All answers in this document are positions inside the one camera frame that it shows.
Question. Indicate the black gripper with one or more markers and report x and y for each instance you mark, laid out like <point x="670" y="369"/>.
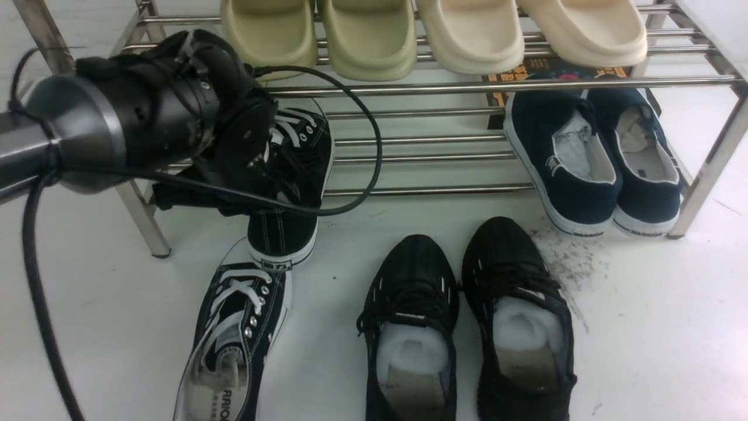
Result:
<point x="191" y="97"/>

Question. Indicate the black canvas sneaker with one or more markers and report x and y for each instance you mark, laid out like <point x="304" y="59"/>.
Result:
<point x="241" y="316"/>
<point x="303" y="149"/>

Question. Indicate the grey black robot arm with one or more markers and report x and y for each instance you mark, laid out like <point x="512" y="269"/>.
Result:
<point x="66" y="132"/>

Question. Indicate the stainless steel shoe rack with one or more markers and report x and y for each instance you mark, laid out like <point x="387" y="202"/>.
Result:
<point x="146" y="27"/>

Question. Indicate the olive green slipper left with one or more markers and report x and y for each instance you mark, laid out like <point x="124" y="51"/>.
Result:
<point x="271" y="33"/>

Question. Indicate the olive green slipper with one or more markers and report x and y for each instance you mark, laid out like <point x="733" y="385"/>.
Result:
<point x="372" y="41"/>
<point x="271" y="33"/>

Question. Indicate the olive green slipper right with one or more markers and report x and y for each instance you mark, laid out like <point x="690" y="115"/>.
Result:
<point x="372" y="41"/>

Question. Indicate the cream slipper left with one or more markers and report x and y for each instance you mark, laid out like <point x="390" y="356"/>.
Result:
<point x="473" y="37"/>

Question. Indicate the cream slipper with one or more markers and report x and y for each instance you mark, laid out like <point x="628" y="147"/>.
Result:
<point x="591" y="33"/>
<point x="473" y="37"/>

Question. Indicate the black mesh sneaker left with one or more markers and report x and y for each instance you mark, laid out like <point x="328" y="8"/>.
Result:
<point x="407" y="321"/>

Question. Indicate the black mesh sneaker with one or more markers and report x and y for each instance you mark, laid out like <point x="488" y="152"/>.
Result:
<point x="407" y="321"/>
<point x="525" y="326"/>

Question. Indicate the black orange book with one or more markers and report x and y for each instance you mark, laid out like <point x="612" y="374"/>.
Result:
<point x="552" y="68"/>

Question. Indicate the navy slip-on shoe left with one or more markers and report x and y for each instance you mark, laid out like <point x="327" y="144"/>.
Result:
<point x="556" y="136"/>

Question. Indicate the navy slip-on shoe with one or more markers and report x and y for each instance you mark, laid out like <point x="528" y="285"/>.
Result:
<point x="556" y="136"/>
<point x="648" y="205"/>

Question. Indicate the cream slipper right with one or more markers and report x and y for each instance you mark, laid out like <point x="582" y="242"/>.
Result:
<point x="591" y="33"/>

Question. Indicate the black mesh sneaker right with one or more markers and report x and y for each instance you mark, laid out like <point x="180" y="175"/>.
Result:
<point x="525" y="326"/>

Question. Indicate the navy slip-on shoe right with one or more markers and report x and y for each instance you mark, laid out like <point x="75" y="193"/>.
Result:
<point x="648" y="205"/>

